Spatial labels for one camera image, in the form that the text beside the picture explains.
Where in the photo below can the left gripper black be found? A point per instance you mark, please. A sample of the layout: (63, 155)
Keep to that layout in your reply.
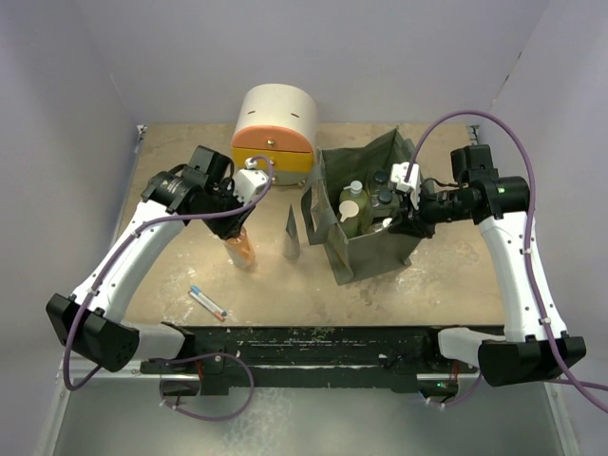
(233, 225)

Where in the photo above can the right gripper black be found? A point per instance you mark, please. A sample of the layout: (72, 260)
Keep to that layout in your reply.
(414, 228)

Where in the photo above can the clear square bottle front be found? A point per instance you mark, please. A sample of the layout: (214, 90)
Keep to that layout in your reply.
(379, 180)

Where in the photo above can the orange bottle pink cap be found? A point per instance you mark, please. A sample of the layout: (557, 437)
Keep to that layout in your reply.
(240, 250)

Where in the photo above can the green bottle white flip cap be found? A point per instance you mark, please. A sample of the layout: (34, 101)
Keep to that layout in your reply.
(349, 218)

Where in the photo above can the green pump lotion bottle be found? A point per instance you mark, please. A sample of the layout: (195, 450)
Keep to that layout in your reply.
(355, 192)

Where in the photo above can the green canvas bag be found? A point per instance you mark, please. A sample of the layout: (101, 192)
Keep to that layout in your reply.
(368, 254)

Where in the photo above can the clear square bottle black label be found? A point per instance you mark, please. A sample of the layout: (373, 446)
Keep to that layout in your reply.
(384, 204)

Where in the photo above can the amber bottle white cap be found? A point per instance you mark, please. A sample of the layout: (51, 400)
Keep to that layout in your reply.
(380, 225)

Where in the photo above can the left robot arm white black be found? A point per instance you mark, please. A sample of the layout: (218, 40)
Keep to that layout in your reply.
(90, 321)

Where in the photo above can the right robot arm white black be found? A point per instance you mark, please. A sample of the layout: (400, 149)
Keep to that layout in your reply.
(535, 345)

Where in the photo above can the blue capped pen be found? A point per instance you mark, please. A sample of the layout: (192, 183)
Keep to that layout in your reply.
(206, 300)

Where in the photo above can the clear conical tube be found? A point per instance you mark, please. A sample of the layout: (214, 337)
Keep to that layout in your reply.
(291, 245)

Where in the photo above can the round-top mini drawer cabinet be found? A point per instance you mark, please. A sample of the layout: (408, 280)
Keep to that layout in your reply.
(280, 122)

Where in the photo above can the red tipped pen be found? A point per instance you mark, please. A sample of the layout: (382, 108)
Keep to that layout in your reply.
(210, 309)

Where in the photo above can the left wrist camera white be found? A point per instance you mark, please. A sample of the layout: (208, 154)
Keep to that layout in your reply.
(249, 181)

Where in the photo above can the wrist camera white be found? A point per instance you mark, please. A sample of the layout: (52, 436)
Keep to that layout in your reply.
(249, 181)
(406, 178)

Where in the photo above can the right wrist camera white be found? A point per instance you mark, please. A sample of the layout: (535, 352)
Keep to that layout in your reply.
(406, 178)

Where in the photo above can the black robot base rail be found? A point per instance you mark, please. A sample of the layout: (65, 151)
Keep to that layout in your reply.
(402, 359)

